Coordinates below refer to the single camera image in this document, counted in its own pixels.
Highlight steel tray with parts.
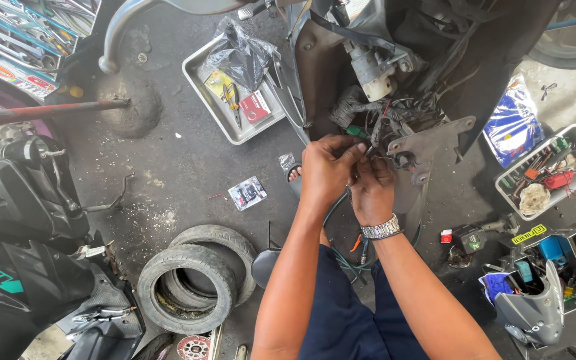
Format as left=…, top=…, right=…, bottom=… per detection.
left=494, top=123, right=576, bottom=222

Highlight grey ignition switch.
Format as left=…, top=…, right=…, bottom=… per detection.
left=343, top=40, right=427, bottom=103

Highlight brake disc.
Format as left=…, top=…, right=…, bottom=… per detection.
left=176, top=334, right=212, bottom=360

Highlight black motorcycle with teal print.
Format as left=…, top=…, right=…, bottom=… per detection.
left=0, top=134, right=147, bottom=360

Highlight green air hose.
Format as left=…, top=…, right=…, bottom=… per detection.
left=322, top=192, right=422, bottom=286

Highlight yellow packet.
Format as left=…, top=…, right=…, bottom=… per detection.
left=203, top=69, right=234, bottom=99

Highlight worn black tyre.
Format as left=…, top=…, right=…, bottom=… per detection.
left=169, top=224, right=258, bottom=307
left=137, top=243, right=238, bottom=336

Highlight person's sandalled foot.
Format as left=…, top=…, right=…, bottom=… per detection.
left=286, top=162, right=304, bottom=201

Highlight clear blister packet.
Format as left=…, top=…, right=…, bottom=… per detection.
left=227, top=175, right=268, bottom=212

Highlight grey metal bracket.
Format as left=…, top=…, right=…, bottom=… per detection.
left=386, top=115, right=477, bottom=186

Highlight black plastic bag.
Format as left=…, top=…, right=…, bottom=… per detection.
left=205, top=16, right=279, bottom=93

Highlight person's navy trousers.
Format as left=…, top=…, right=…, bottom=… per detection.
left=297, top=244, right=432, bottom=360

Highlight metal toolbox with sticker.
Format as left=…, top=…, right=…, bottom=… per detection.
left=510, top=214, right=576, bottom=313

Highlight yellow-handled pliers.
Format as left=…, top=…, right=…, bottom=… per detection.
left=221, top=82, right=243, bottom=130

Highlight black round mirror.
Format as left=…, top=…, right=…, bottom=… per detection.
left=251, top=222, right=283, bottom=290

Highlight blue cloth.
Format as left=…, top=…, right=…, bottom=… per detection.
left=478, top=271, right=515, bottom=307

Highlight black cordless drill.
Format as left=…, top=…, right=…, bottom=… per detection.
left=451, top=213, right=520, bottom=256

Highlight grey scooter fairing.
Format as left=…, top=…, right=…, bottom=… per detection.
left=493, top=259, right=566, bottom=347

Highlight stripped black scooter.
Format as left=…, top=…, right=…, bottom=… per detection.
left=267, top=0, right=565, bottom=242

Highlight red parts packet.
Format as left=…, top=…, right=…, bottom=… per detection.
left=238, top=90, right=272, bottom=125

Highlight person's right hand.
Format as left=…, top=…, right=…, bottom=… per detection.
left=347, top=155, right=397, bottom=229

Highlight silver metal wristwatch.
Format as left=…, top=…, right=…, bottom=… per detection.
left=360, top=213, right=402, bottom=241

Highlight rusty red metal bar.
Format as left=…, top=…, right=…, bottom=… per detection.
left=0, top=98, right=132, bottom=130

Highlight person's left hand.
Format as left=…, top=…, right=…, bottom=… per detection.
left=301, top=134, right=369, bottom=204

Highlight chrome curved pipe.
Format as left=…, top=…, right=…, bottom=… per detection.
left=98, top=0, right=250, bottom=75

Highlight black scooter wheel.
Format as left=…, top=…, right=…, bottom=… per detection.
left=527, top=0, right=576, bottom=70

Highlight blue printed plastic bag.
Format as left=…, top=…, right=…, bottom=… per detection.
left=482, top=73, right=545, bottom=169

